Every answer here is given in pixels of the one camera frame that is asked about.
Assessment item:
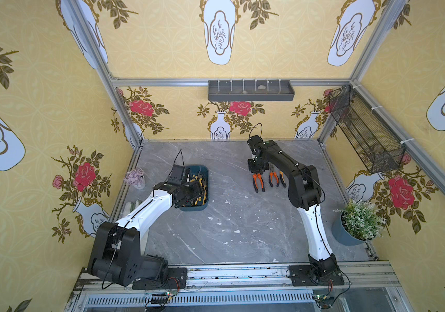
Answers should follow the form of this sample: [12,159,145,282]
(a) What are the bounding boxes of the orange grey pliers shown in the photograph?
[252,173,265,193]

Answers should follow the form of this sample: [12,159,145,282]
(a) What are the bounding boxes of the orange black pliers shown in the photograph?
[269,164,280,187]

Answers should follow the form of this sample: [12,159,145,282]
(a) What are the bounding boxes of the yellow black striped pliers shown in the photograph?
[192,175,208,206]

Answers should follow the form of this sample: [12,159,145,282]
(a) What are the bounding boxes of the teal plastic storage box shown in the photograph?
[178,165,209,212]

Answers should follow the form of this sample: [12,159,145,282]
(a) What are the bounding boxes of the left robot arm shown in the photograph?
[87,180,208,286]

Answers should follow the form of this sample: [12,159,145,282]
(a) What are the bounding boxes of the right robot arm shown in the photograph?
[247,135,344,285]

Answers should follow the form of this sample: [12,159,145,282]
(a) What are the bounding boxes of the pink flower pot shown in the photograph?
[124,168,146,190]

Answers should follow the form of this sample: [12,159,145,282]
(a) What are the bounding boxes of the white green work glove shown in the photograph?
[121,200,143,218]

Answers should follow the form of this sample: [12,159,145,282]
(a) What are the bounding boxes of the green potted plant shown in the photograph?
[331,200,386,246]

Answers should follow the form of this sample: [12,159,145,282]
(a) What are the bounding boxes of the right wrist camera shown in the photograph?
[247,135,264,158]

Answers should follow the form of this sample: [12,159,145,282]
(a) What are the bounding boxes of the grey wall shelf tray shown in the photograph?
[208,79,296,102]

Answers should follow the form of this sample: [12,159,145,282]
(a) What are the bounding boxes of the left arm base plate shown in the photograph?
[132,267,187,291]

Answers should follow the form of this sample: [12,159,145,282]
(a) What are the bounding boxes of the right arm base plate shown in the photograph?
[287,265,345,287]

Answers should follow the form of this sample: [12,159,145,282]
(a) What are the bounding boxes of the black wire mesh basket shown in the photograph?
[326,86,406,174]

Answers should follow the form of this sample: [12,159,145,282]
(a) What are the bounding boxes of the aluminium front rail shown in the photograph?
[66,261,413,311]

